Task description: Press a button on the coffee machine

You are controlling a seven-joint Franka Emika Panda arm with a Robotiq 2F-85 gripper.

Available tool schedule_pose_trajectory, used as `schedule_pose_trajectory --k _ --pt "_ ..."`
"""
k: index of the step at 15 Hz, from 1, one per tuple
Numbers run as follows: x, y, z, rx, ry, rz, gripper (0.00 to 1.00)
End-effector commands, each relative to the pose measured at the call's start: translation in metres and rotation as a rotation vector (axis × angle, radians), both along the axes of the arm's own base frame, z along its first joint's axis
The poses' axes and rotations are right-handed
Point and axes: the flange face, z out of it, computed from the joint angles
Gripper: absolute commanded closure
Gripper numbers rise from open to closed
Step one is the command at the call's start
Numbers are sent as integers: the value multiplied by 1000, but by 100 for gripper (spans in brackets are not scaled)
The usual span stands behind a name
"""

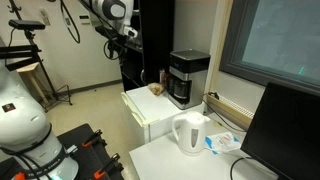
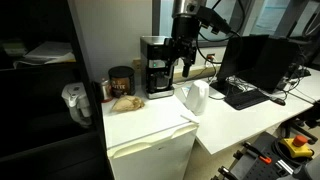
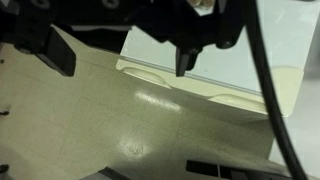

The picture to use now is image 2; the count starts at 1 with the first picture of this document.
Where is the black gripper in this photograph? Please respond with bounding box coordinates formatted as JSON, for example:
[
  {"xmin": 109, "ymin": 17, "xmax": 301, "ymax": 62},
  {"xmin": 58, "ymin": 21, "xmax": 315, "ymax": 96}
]
[{"xmin": 165, "ymin": 16, "xmax": 198, "ymax": 78}]

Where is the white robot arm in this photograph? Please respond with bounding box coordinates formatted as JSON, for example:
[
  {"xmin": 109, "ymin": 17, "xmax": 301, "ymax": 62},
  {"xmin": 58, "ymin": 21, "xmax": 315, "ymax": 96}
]
[{"xmin": 164, "ymin": 0, "xmax": 233, "ymax": 77}]

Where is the black silver coffee machine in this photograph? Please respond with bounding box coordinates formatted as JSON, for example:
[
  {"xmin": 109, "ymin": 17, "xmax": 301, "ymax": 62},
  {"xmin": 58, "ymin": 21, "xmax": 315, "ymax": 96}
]
[{"xmin": 140, "ymin": 36, "xmax": 174, "ymax": 99}]

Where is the dark coffee canister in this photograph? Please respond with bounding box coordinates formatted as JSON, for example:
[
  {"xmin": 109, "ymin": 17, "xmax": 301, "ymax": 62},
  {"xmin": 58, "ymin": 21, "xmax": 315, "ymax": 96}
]
[{"xmin": 108, "ymin": 66, "xmax": 135, "ymax": 98}]

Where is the yellow emergency stop button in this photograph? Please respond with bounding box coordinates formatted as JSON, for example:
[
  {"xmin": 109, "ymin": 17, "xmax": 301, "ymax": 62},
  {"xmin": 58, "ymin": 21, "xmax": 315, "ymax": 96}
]
[{"xmin": 280, "ymin": 135, "xmax": 314, "ymax": 158}]

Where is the white electric kettle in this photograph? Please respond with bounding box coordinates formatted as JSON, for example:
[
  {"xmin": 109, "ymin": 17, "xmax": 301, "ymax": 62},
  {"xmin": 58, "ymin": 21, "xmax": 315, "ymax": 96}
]
[{"xmin": 179, "ymin": 80, "xmax": 209, "ymax": 116}]

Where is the left black monitor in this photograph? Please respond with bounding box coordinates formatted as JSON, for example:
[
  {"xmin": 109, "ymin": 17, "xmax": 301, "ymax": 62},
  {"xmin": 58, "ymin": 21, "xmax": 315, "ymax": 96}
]
[{"xmin": 211, "ymin": 35, "xmax": 269, "ymax": 95}]

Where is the black monitor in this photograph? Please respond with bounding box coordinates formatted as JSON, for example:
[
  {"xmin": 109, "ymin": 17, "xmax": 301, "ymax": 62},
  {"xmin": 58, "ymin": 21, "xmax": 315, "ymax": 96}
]
[
  {"xmin": 260, "ymin": 35, "xmax": 299, "ymax": 93},
  {"xmin": 211, "ymin": 35, "xmax": 269, "ymax": 95}
]

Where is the black keyboard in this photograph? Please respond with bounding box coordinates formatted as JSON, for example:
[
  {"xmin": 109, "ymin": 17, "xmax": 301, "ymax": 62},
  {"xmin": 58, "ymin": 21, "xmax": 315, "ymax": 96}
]
[{"xmin": 224, "ymin": 90, "xmax": 269, "ymax": 110}]

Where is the tan crumpled paper bag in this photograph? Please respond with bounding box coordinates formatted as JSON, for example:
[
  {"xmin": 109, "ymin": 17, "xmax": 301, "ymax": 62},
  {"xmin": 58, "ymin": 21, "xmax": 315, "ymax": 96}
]
[{"xmin": 112, "ymin": 96, "xmax": 145, "ymax": 112}]

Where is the white mini fridge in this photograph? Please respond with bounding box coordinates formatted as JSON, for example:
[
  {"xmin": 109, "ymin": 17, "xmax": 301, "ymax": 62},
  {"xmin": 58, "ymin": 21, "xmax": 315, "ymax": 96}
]
[{"xmin": 102, "ymin": 96, "xmax": 199, "ymax": 180}]

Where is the right black monitor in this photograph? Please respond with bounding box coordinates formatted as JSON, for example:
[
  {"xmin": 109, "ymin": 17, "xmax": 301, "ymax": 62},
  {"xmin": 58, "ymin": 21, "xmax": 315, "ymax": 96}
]
[{"xmin": 260, "ymin": 35, "xmax": 299, "ymax": 93}]

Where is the black computer mouse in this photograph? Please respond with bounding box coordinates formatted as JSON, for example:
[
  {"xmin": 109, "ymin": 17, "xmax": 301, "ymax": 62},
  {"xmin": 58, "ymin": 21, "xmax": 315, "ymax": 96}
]
[{"xmin": 270, "ymin": 98, "xmax": 286, "ymax": 106}]

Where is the white water filter jug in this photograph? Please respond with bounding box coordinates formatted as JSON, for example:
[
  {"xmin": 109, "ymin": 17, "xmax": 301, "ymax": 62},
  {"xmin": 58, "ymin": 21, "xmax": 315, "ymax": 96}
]
[{"xmin": 61, "ymin": 82, "xmax": 92, "ymax": 128}]

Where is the stack of papers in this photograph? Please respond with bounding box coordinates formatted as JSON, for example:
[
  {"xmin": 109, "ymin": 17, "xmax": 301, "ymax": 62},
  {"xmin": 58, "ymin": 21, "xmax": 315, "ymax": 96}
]
[{"xmin": 13, "ymin": 41, "xmax": 76, "ymax": 69}]

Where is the black shelving unit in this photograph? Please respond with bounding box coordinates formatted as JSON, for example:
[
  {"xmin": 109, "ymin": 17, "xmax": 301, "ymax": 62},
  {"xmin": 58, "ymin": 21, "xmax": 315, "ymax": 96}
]
[{"xmin": 0, "ymin": 0, "xmax": 113, "ymax": 180}]

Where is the black power cable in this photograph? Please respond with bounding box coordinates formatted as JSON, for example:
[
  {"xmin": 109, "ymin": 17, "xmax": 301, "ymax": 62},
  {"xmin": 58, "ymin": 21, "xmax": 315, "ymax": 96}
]
[{"xmin": 195, "ymin": 29, "xmax": 244, "ymax": 65}]

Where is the orange handled black clamp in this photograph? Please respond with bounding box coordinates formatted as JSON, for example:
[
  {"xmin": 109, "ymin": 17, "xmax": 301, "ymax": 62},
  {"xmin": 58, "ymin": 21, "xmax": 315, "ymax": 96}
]
[{"xmin": 243, "ymin": 142, "xmax": 272, "ymax": 164}]

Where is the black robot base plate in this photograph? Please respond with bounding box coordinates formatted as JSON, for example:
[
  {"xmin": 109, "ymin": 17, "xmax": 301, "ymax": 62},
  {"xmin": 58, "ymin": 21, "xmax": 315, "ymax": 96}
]
[{"xmin": 210, "ymin": 130, "xmax": 320, "ymax": 180}]

